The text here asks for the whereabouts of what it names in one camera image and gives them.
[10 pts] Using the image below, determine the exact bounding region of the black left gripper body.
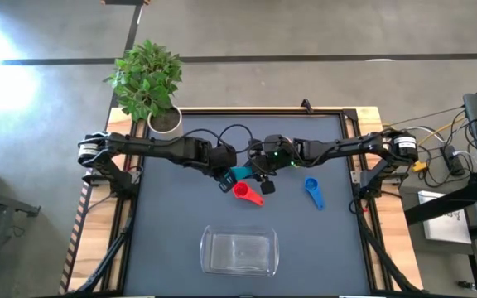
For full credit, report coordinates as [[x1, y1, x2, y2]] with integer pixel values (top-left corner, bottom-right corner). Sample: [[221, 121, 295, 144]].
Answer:
[[209, 144, 239, 171]]

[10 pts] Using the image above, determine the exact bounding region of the red measuring cup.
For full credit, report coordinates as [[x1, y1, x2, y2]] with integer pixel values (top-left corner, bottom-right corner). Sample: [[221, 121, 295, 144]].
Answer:
[[232, 180, 266, 207]]

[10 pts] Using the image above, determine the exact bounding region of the grey desk stand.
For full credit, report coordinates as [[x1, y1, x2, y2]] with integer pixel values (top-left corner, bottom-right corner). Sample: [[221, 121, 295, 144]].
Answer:
[[0, 185, 41, 233]]

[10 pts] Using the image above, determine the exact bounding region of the clear plastic basket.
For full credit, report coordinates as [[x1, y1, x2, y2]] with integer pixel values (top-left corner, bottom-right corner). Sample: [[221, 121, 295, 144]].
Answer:
[[200, 225, 280, 277]]

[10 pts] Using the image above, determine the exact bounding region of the blue measuring cup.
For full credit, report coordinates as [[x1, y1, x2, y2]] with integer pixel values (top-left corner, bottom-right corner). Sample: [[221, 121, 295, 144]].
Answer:
[[304, 176, 326, 211]]

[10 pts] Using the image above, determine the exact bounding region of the white plant pot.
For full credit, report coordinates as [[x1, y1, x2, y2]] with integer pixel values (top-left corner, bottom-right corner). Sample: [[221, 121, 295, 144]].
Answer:
[[147, 105, 184, 136]]

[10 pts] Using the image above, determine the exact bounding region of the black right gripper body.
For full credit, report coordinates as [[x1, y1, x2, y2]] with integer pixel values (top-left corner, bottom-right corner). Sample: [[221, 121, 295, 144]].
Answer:
[[249, 134, 296, 175]]

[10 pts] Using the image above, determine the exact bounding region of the black table frame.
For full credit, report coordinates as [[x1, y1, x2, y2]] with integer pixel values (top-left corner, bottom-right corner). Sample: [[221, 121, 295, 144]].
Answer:
[[120, 107, 378, 298]]

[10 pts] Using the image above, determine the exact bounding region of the teal measuring cup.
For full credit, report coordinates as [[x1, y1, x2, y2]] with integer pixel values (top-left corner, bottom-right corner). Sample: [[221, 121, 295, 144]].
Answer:
[[229, 165, 256, 181]]

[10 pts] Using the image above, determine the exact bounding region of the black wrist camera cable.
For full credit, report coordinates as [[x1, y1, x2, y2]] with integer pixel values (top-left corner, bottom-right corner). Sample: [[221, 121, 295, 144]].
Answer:
[[167, 123, 256, 152]]

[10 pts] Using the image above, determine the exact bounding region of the black power strip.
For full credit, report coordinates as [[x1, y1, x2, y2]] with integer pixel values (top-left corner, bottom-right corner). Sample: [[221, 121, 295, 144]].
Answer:
[[440, 144, 465, 175]]

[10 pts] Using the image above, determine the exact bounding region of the green leafy plant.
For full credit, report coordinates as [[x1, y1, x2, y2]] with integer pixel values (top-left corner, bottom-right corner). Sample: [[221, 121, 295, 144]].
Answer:
[[104, 39, 184, 123]]

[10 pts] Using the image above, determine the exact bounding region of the white paper sheet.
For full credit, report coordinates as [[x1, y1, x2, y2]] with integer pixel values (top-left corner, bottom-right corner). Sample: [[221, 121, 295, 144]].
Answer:
[[417, 190, 472, 244]]

